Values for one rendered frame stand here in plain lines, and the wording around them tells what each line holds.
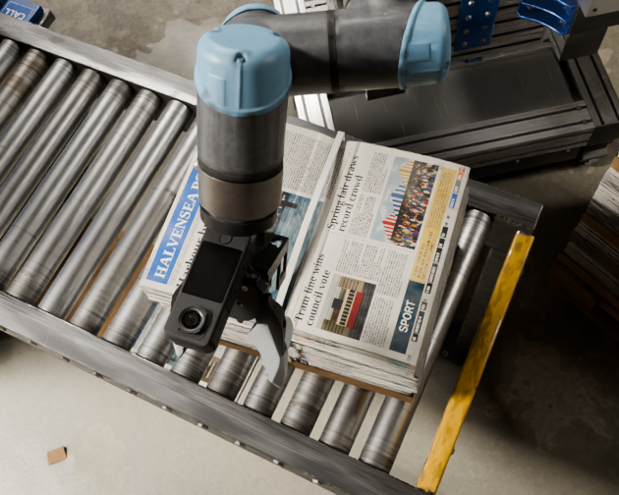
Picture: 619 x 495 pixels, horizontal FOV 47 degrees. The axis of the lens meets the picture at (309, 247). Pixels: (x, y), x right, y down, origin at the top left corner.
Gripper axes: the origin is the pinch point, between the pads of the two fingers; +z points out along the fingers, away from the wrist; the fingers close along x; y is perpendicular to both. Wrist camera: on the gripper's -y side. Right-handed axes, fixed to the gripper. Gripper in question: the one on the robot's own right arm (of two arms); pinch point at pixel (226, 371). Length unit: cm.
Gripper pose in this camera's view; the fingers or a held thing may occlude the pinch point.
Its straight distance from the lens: 76.9
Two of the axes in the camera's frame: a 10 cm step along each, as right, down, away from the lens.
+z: -0.8, 8.0, 5.9
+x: -9.5, -2.5, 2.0
